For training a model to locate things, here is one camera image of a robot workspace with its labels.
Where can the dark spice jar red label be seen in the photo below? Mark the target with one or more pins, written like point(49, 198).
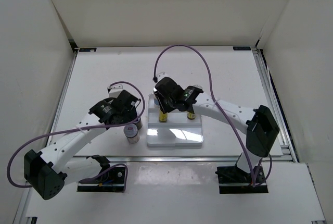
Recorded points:
point(138, 123)

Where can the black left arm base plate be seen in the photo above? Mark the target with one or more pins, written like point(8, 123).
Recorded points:
point(113, 181)

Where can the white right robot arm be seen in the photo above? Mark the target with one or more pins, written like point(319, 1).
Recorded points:
point(258, 125)

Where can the yellow label brown sauce bottle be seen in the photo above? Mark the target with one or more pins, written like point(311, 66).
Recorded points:
point(163, 117)

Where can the aluminium table frame rail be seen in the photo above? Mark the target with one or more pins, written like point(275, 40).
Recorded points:
point(178, 185)

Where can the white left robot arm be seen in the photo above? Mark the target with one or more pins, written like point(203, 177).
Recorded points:
point(51, 168)

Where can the white granule jar blue label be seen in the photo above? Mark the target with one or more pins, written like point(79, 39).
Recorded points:
point(156, 100)

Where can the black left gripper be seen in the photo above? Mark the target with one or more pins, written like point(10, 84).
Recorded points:
point(130, 115)

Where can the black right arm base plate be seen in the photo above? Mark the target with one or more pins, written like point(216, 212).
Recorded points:
point(233, 180)

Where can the grey spice jar silver lid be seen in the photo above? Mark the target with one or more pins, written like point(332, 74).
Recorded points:
point(131, 132)

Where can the white plastic organizer tray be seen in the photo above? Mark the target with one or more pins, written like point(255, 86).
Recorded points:
point(177, 131)

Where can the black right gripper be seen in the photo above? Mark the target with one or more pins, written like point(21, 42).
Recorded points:
point(164, 108)

